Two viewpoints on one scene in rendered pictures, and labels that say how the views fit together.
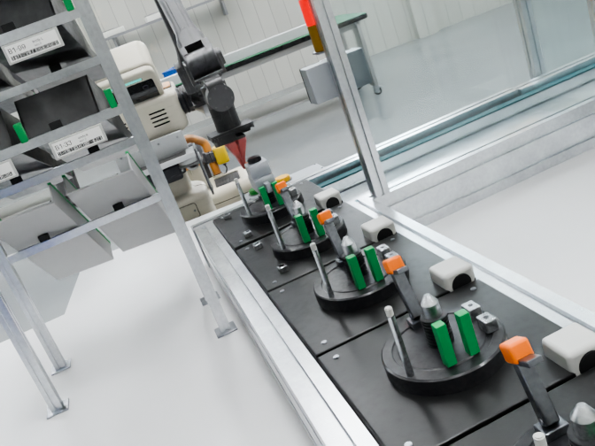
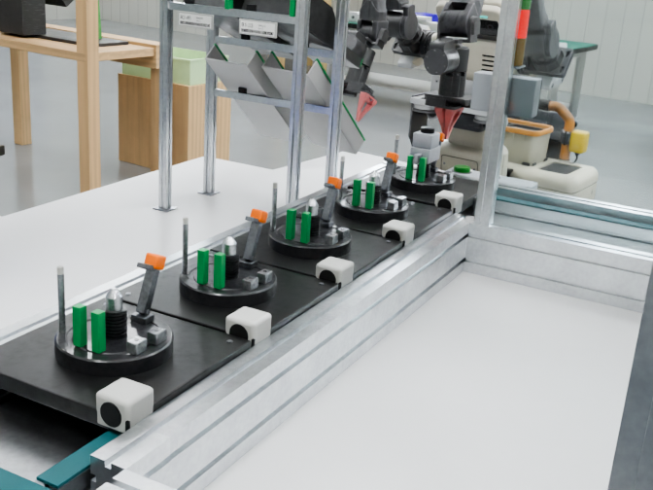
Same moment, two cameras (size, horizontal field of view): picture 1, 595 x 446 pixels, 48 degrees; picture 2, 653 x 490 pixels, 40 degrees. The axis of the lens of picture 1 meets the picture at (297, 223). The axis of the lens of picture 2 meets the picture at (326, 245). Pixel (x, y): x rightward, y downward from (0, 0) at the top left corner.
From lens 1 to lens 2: 97 cm
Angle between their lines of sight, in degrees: 36
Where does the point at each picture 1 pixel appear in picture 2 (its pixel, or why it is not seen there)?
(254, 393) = not seen: hidden behind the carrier
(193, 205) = (474, 164)
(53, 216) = (248, 77)
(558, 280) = (448, 358)
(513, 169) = (629, 292)
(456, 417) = (161, 302)
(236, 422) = not seen: hidden behind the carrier
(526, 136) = not seen: outside the picture
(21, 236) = (228, 80)
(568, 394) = (200, 332)
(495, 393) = (191, 310)
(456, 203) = (548, 282)
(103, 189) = (288, 78)
